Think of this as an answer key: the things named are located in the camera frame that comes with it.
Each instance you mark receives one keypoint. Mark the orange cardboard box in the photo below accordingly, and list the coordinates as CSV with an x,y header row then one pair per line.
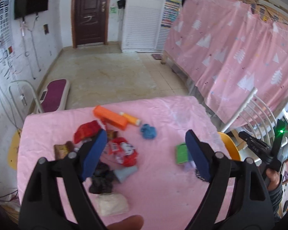
x,y
110,117

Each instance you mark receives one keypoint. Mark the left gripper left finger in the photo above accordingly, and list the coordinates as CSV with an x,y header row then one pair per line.
x,y
42,207

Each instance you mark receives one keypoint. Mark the black plastic bag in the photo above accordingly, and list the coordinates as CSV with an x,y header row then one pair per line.
x,y
102,179

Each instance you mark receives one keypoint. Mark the white louvered wardrobe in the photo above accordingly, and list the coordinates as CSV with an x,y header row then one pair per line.
x,y
141,25

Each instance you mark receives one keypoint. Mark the dark brown wooden door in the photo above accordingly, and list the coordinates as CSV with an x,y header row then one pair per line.
x,y
89,21

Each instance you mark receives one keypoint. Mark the colourful wall poster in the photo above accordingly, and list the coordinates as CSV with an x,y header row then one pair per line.
x,y
170,13

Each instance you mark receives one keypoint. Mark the pink tree pattern curtain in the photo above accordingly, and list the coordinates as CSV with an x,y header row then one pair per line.
x,y
227,51

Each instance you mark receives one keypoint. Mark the orange trash bin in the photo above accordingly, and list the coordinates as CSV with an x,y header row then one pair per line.
x,y
230,146

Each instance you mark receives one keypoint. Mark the cream crumpled tissue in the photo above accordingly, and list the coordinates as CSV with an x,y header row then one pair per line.
x,y
111,204

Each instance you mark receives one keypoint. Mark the pink bed sheet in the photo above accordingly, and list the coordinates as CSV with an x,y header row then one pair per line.
x,y
161,191

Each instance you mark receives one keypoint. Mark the red snack bag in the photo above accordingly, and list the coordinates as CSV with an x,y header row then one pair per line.
x,y
87,130

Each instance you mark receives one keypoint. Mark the yellow round stool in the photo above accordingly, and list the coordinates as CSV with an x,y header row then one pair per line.
x,y
12,154

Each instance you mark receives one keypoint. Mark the green sponge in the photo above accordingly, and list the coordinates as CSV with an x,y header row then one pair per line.
x,y
181,154

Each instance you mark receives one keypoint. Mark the right hand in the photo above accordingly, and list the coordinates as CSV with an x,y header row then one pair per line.
x,y
274,178

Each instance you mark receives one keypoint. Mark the orange yellow tube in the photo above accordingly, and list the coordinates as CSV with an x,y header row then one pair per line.
x,y
131,119

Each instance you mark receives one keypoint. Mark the grey plastic piece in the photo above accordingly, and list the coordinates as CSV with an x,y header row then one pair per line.
x,y
122,174

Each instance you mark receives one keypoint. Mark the blue knitted ball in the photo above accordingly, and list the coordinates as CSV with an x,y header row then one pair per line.
x,y
148,132

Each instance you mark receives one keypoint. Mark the red white cartoon wrapper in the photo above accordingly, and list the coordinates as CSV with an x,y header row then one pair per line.
x,y
124,153

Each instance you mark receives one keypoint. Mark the white metal chair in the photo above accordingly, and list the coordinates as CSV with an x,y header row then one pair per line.
x,y
256,114

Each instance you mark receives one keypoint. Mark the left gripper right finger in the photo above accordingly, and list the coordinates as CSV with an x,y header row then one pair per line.
x,y
250,206

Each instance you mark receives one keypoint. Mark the eye test chart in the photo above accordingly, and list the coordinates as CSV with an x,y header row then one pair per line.
x,y
5,28

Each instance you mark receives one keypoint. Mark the brown snack wrapper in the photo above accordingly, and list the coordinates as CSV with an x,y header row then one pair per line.
x,y
61,150

